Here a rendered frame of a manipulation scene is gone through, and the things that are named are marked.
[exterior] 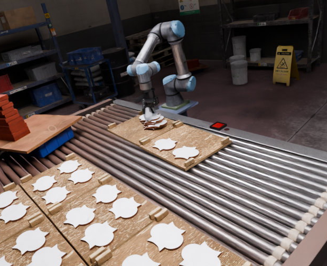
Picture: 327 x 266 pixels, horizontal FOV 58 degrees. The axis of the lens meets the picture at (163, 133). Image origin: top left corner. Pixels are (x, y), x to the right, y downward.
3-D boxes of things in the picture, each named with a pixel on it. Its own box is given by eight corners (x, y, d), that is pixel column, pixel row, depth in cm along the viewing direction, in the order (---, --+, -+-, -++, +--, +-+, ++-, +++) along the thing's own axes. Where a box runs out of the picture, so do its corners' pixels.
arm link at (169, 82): (169, 88, 249) (166, 73, 243) (184, 88, 242) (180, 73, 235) (162, 95, 240) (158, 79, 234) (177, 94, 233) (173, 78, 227)
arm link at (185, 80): (182, 87, 242) (165, 19, 215) (198, 87, 234) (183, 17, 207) (175, 94, 234) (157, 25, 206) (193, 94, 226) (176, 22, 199)
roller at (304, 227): (74, 124, 246) (73, 119, 244) (316, 234, 105) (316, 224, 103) (69, 127, 244) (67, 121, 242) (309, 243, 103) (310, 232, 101)
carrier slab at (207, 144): (183, 125, 196) (183, 123, 195) (232, 142, 165) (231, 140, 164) (140, 148, 179) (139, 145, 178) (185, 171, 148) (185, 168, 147)
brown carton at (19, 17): (30, 25, 560) (24, 7, 546) (38, 24, 534) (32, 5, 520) (3, 31, 530) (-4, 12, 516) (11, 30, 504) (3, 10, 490)
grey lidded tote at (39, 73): (49, 73, 604) (45, 61, 594) (59, 73, 582) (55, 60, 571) (27, 81, 571) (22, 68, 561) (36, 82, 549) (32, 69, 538)
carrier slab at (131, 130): (147, 113, 228) (146, 111, 227) (182, 125, 197) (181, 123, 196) (107, 131, 210) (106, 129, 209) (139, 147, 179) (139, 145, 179)
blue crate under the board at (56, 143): (45, 133, 227) (41, 122, 223) (75, 136, 212) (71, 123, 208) (11, 154, 203) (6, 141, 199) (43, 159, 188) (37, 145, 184)
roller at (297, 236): (69, 127, 244) (67, 121, 241) (309, 243, 103) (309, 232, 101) (63, 129, 241) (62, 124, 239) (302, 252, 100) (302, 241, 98)
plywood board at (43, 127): (35, 116, 237) (35, 114, 236) (82, 118, 214) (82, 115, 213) (-22, 147, 199) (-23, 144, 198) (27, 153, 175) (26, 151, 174)
